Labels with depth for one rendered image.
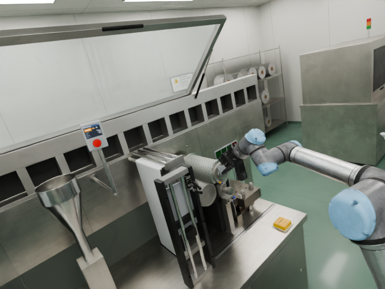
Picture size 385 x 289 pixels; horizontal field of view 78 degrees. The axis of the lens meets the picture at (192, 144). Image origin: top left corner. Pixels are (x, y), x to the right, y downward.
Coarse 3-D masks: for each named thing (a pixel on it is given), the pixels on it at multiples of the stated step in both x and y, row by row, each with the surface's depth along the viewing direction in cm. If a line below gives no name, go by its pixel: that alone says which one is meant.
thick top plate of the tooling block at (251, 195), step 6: (234, 186) 155; (240, 186) 154; (246, 186) 152; (234, 192) 149; (246, 192) 145; (252, 192) 144; (258, 192) 146; (246, 198) 139; (252, 198) 143; (240, 204) 142; (246, 204) 140
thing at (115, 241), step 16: (144, 208) 139; (112, 224) 127; (128, 224) 133; (144, 224) 140; (96, 240) 122; (112, 240) 128; (128, 240) 134; (144, 240) 141; (64, 256) 113; (80, 256) 118; (112, 256) 129; (32, 272) 106; (48, 272) 110; (64, 272) 114; (80, 272) 119; (32, 288) 106; (48, 288) 110; (64, 288) 115
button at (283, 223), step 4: (276, 220) 131; (280, 220) 131; (284, 220) 130; (288, 220) 129; (276, 224) 129; (280, 224) 128; (284, 224) 127; (288, 224) 127; (280, 228) 127; (284, 228) 125
